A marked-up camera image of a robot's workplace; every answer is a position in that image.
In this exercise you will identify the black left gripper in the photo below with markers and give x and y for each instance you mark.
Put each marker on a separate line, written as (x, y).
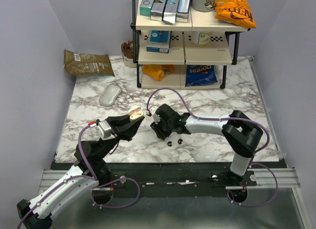
(126, 131)

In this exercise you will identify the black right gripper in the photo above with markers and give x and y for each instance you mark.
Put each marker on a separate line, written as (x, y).
(161, 134)

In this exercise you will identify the beige earbud charging case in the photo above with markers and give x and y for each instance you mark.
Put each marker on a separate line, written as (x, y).
(135, 113)

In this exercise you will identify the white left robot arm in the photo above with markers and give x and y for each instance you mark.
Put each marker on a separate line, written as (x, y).
(89, 172)

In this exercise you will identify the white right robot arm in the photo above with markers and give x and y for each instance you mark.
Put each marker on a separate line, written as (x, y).
(242, 134)

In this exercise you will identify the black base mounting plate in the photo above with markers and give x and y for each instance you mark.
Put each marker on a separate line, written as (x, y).
(166, 180)

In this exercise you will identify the orange snack bag bottom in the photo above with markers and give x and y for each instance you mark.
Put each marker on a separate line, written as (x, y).
(158, 72)

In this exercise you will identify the blue Doritos bag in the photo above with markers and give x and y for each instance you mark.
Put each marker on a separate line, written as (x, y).
(200, 75)

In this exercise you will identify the brown lidded cup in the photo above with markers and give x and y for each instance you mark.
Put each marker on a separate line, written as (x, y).
(127, 54)

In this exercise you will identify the brown snack bag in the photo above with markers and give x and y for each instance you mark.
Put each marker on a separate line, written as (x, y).
(78, 64)

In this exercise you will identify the three-tier beige shelf rack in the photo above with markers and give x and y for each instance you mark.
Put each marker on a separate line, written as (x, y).
(222, 49)

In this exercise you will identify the blue box middle shelf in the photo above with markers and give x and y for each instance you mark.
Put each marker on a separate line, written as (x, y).
(158, 41)

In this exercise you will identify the silver blue toothpaste box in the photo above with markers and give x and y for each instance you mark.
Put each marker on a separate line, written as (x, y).
(169, 15)

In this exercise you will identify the blue white toothpaste box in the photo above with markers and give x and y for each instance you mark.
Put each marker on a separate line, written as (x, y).
(183, 11)

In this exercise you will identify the teal toothpaste box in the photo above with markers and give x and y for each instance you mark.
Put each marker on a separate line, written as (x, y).
(145, 7)

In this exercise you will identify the white printed mug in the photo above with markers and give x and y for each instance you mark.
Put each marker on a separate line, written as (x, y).
(203, 5)

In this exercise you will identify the orange chips bag top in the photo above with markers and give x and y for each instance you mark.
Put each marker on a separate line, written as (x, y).
(237, 12)

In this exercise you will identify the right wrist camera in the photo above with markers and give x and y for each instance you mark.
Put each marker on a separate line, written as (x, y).
(152, 111)

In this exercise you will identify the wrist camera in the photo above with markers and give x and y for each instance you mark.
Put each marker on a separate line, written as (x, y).
(103, 129)
(152, 111)

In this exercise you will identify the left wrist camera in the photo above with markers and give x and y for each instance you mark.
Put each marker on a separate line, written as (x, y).
(103, 129)

